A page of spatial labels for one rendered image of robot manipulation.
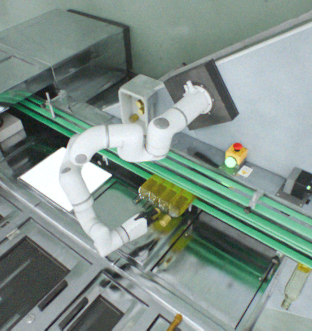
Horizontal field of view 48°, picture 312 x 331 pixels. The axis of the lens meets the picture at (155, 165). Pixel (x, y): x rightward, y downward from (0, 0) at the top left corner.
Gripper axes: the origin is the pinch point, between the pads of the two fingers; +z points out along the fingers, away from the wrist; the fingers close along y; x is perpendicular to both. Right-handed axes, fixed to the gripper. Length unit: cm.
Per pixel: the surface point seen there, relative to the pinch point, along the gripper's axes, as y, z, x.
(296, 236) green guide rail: 7, 35, -47
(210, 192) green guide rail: 6.4, 25.0, -9.2
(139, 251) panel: -12.7, -11.1, -4.2
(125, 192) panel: -13.3, 3.5, 28.7
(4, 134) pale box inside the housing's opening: -14, -29, 116
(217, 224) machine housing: -15.8, 28.4, -13.5
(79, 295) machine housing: -16.9, -42.1, -3.6
